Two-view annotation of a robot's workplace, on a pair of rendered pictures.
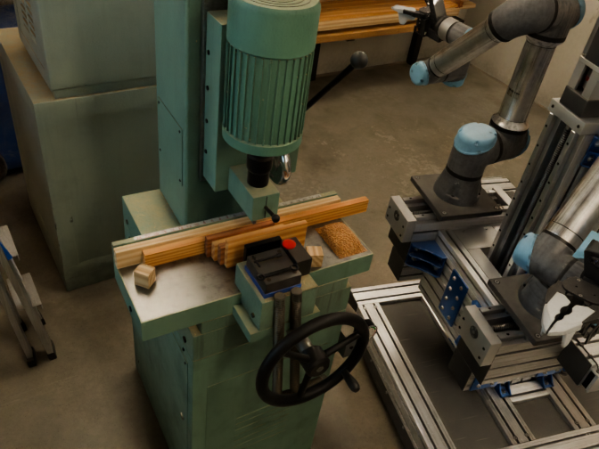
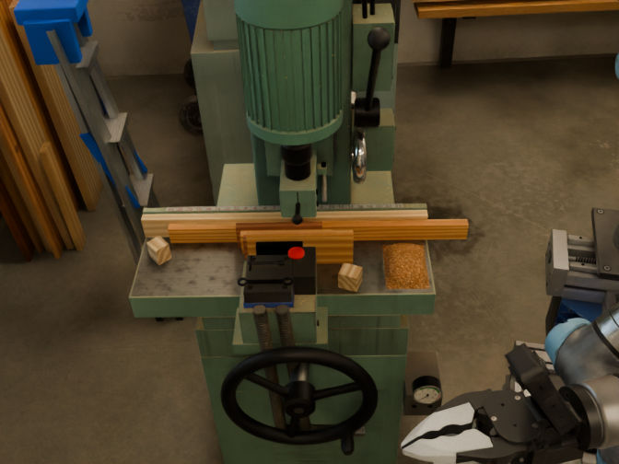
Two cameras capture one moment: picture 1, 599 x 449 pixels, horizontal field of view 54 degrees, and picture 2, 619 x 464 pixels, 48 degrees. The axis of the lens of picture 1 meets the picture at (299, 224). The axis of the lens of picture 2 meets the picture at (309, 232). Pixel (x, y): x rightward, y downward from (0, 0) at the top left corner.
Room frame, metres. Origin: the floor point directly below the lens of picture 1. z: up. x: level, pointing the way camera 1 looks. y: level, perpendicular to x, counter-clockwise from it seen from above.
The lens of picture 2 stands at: (0.25, -0.56, 1.90)
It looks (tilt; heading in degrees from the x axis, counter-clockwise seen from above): 42 degrees down; 37
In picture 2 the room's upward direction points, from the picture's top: 2 degrees counter-clockwise
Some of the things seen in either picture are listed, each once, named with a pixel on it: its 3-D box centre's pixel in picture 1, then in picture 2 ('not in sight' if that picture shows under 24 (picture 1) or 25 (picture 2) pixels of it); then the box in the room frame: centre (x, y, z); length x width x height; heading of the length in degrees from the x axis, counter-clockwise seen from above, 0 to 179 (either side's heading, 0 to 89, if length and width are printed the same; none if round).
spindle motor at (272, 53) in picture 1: (268, 70); (290, 41); (1.12, 0.11, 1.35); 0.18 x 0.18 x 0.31
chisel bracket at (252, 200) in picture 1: (253, 192); (299, 185); (1.13, 0.12, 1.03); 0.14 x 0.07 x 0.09; 35
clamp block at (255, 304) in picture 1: (274, 288); (279, 301); (0.94, 0.03, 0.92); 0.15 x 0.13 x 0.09; 125
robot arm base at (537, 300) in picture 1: (553, 289); not in sight; (1.14, -0.68, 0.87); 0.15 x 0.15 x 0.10
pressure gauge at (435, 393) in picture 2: (364, 331); (426, 390); (1.09, -0.22, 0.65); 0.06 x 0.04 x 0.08; 125
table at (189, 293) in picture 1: (257, 278); (283, 284); (1.01, 0.08, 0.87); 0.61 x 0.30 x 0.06; 125
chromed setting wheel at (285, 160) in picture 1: (277, 162); (358, 155); (1.29, 0.08, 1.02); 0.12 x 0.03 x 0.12; 35
